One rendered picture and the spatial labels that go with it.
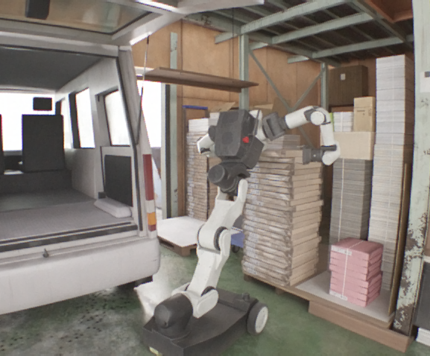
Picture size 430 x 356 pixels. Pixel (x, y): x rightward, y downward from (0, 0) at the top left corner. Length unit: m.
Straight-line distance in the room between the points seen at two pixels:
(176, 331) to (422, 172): 1.53
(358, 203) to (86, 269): 1.92
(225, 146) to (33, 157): 2.38
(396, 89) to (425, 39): 0.58
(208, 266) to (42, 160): 2.45
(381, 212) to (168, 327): 1.64
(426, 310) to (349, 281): 0.52
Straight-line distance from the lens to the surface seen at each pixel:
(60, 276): 1.84
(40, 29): 2.01
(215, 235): 1.75
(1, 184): 3.65
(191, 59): 4.75
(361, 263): 2.17
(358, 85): 6.34
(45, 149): 3.71
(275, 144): 4.10
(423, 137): 1.85
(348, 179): 2.50
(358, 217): 2.50
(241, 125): 1.86
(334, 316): 2.20
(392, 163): 2.36
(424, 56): 1.91
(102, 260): 1.89
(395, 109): 2.38
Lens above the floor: 1.16
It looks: 7 degrees down
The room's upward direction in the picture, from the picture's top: straight up
